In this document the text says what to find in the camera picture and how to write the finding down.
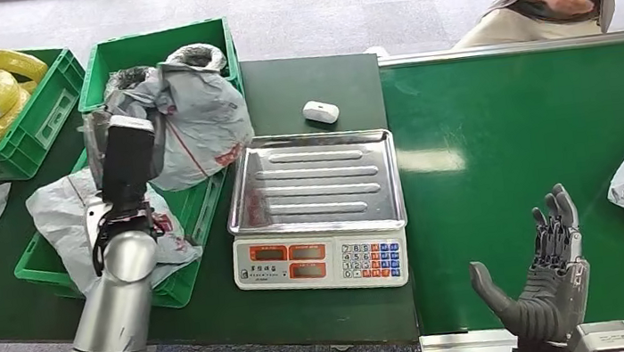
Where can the green conveyor belt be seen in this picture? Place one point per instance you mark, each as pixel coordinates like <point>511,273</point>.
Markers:
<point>518,113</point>

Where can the small white plastic case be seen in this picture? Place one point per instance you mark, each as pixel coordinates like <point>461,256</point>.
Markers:
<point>321,111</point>

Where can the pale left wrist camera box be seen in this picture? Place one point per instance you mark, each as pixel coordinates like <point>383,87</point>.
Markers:
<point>95,216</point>

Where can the green crate holding yellow coils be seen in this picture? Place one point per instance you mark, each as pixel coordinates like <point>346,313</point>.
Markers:
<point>37,122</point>

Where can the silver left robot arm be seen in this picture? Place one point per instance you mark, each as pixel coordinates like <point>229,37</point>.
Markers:
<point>111,330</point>

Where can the pale mailer package red print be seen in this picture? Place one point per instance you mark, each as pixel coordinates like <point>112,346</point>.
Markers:
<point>57,212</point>

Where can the grey plastic mailer package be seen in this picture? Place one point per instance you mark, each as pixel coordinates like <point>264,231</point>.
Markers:
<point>203,116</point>

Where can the green crate holding dark coils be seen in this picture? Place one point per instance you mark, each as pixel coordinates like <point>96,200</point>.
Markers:
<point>153,42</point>

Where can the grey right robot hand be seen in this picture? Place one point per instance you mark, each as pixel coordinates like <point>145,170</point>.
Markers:
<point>547,300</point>

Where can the electronic weighing scale steel tray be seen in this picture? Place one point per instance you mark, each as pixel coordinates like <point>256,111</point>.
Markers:
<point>315,198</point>

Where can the green plastic delivery crate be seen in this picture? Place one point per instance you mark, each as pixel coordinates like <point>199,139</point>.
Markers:
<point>191,213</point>

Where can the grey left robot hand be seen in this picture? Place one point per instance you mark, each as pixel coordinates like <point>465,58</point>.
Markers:
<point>129,161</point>

